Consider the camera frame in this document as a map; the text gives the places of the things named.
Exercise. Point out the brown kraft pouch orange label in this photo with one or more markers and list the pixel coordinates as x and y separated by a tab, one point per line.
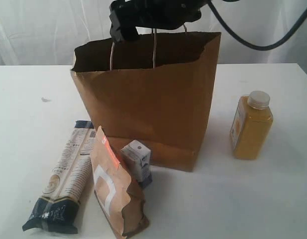
118	193

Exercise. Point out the orange juice bottle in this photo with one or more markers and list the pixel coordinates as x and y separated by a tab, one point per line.
252	122

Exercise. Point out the brown paper bag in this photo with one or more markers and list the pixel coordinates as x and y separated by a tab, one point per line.
157	90

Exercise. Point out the long pasta package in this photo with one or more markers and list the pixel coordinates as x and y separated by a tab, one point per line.
57	207

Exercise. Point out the small grey carton box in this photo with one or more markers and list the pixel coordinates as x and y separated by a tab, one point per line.
137	158

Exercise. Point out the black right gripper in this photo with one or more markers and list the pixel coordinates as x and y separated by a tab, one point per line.
126	15

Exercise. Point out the white backdrop curtain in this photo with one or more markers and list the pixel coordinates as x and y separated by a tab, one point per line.
46	32

